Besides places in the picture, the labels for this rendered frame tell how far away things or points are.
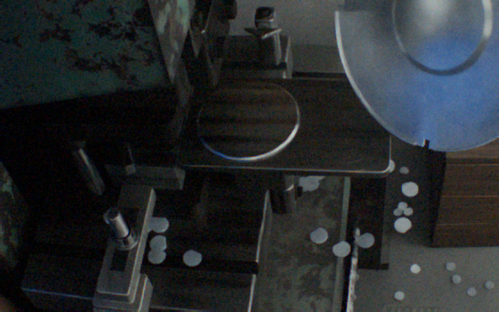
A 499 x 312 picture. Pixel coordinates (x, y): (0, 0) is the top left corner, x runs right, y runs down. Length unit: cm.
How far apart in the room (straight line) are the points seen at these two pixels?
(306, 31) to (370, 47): 129
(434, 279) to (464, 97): 93
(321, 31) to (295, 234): 122
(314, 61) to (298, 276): 37
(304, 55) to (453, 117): 43
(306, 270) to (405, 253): 77
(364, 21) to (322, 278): 32
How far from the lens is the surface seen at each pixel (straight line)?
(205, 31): 74
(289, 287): 92
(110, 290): 84
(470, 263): 168
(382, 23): 83
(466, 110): 77
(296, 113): 89
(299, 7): 220
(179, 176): 90
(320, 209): 98
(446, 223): 160
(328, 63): 114
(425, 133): 80
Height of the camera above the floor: 147
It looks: 52 degrees down
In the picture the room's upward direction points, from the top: 11 degrees counter-clockwise
